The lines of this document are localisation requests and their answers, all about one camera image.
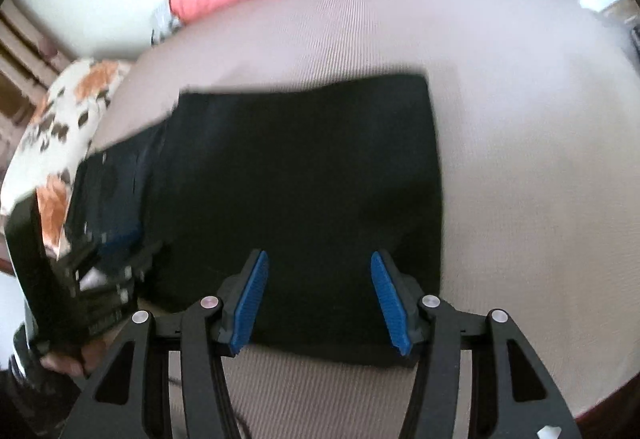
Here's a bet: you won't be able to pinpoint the floral pillow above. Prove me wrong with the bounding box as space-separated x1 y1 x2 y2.
0 59 135 266

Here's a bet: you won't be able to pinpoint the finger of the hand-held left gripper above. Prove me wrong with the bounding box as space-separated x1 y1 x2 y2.
95 218 166 287

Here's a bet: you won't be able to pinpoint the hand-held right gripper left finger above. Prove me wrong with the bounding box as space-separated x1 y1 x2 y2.
60 249 270 439

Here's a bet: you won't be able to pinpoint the person's left hand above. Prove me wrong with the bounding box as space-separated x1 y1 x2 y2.
40 330 121 379

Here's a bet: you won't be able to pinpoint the black pants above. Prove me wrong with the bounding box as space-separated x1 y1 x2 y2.
74 74 444 368

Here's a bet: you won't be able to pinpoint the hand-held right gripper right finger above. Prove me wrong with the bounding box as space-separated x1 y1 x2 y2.
370 250 583 439

